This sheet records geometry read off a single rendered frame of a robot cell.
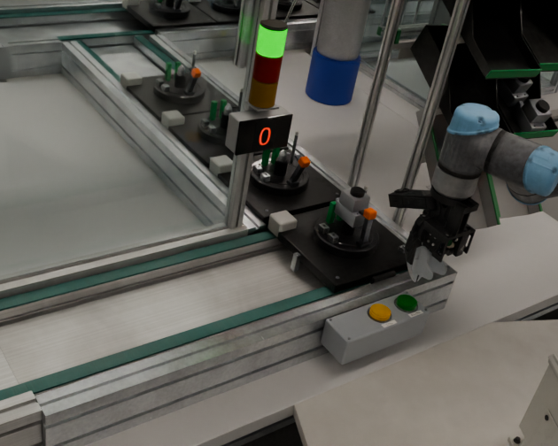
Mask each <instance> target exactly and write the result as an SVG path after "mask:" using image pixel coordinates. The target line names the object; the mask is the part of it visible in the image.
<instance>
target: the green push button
mask: <svg viewBox="0 0 558 446"><path fill-rule="evenodd" d="M396 304H397V306H398V307H399V308H400V309H402V310H405V311H413V310H415V308H416V306H417V301H416V300H415V299H414V298H413V297H412V296H410V295H400V296H398V298H397V301H396Z"/></svg>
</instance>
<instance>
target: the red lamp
mask: <svg viewBox="0 0 558 446"><path fill-rule="evenodd" d="M282 60H283V56H281V57H279V58H268V57H264V56H261V55H260V54H259V53H258V52H257V51H256V53H255V59H254V65H253V71H252V77H253V79H254V80H256V81H259V82H263V83H276V82H278V81H279V76H280V71H281V65H282Z"/></svg>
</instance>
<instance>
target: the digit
mask: <svg viewBox="0 0 558 446"><path fill-rule="evenodd" d="M276 123H277V119H273V120H268V121H262V122H257V124H256V129H255V135H254V141H253V146H252V150H260V149H265V148H270V147H273V143H274V138H275V129H276Z"/></svg>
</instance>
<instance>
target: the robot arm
mask: <svg viewBox="0 0 558 446"><path fill-rule="evenodd" d="M499 122H500V116H499V114H498V113H497V112H496V111H493V110H492V109H491V108H490V107H488V106H485V105H482V104H474V103H466V104H461V105H459V106H458V107H457V108H456V109H455V111H454V114H453V117H452V120H451V123H450V125H449V127H448V128H447V130H446V131H447V133H446V138H445V141H444V144H443V147H442V150H441V153H440V156H439V159H438V162H437V165H436V169H435V172H434V174H433V177H432V180H431V184H432V185H431V188H430V190H417V189H409V188H401V189H397V190H394V192H392V193H390V194H388V196H389V202H390V207H397V208H402V209H403V208H412V209H424V210H423V212H422V213H423V214H420V217H418V218H417V220H416V221H415V224H414V225H413V227H412V230H411V231H410V234H409V237H408V238H407V243H406V247H405V254H406V261H407V269H408V271H409V274H410V277H411V278H412V280H413V281H414V282H416V281H419V280H420V279H421V278H422V277H423V278H425V279H427V280H431V279H432V278H433V272H434V273H437V274H440V275H445V274H446V271H447V267H446V264H445V263H444V261H443V256H444V255H445V254H446V255H447V256H450V255H454V256H456V257H458V256H460V255H462V253H463V252H465V253H466V254H467V253H468V251H469V246H470V244H471V242H472V239H473V236H474V234H475V232H476V230H475V229H474V228H473V227H471V226H470V225H468V224H467V222H468V219H469V215H470V213H471V212H473V211H477V209H478V206H479V203H477V202H476V201H474V200H473V199H472V198H471V197H472V196H473V194H474V192H475V189H476V186H477V183H478V180H479V177H480V175H481V172H482V171H484V172H485V173H489V174H490V175H492V176H495V177H497V178H499V179H502V180H504V181H505V182H506V183H507V187H508V191H509V193H510V195H511V196H512V197H513V198H514V199H515V200H516V201H518V202H519V203H521V204H526V205H536V204H541V203H543V202H544V201H545V200H547V199H548V198H551V197H557V196H558V152H557V151H555V150H552V149H551V148H550V147H548V146H546V145H541V144H538V143H536V142H533V141H530V140H527V139H525V138H522V137H521V136H518V135H514V134H511V133H509V132H508V131H505V130H504V129H502V128H499V125H500V124H499ZM469 236H470V239H469V243H468V246H467V247H466V243H467V240H468V238H469Z"/></svg>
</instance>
